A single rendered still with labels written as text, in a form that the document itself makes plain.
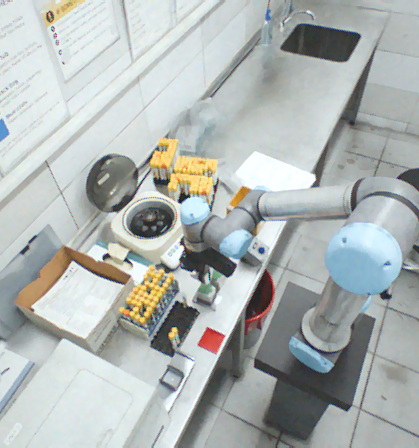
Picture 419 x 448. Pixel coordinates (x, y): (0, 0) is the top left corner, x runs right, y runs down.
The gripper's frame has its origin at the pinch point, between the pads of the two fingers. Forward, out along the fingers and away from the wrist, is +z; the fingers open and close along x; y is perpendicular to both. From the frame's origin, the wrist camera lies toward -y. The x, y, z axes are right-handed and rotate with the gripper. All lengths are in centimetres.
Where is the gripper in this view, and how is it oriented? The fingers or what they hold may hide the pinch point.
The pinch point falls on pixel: (208, 282)
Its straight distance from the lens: 129.3
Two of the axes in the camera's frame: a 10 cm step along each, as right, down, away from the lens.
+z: 0.6, 6.3, 7.7
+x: -4.1, 7.2, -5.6
